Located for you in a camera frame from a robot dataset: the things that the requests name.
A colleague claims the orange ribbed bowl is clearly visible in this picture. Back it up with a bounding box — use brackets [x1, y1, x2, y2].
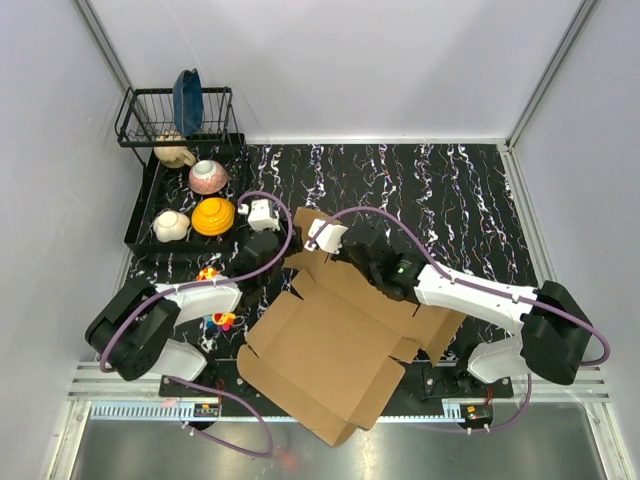
[191, 197, 236, 236]

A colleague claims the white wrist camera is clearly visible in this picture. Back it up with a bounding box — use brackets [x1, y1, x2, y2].
[238, 199, 280, 232]
[304, 218, 348, 255]

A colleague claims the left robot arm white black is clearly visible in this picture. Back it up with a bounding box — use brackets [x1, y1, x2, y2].
[85, 230, 287, 396]

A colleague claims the brown cardboard box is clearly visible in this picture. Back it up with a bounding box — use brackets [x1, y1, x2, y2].
[236, 206, 467, 447]

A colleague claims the black wire dish rack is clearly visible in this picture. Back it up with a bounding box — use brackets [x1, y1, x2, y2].
[114, 87, 245, 148]

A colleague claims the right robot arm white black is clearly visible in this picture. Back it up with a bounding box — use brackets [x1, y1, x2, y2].
[340, 225, 592, 397]

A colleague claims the black tray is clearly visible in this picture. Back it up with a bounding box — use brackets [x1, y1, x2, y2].
[124, 133, 252, 256]

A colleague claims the rainbow flower toy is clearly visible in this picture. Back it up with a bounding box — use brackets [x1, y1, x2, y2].
[205, 312, 236, 332]

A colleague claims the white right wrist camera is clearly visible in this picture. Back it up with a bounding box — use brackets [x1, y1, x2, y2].
[304, 218, 348, 255]

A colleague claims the pink patterned bowl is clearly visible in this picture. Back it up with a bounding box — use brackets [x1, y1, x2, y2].
[189, 160, 229, 195]

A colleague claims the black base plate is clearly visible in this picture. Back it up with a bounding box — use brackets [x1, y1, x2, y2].
[158, 358, 515, 419]

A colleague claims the red yellow flower toy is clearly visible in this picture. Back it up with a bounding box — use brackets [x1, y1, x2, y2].
[196, 267, 220, 281]

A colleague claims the beige mug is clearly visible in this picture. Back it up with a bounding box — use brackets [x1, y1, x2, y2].
[153, 131, 197, 169]

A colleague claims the blue plate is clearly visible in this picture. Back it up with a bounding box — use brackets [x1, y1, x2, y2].
[173, 69, 204, 137]

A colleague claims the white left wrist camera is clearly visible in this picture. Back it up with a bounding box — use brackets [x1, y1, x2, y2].
[238, 199, 280, 232]

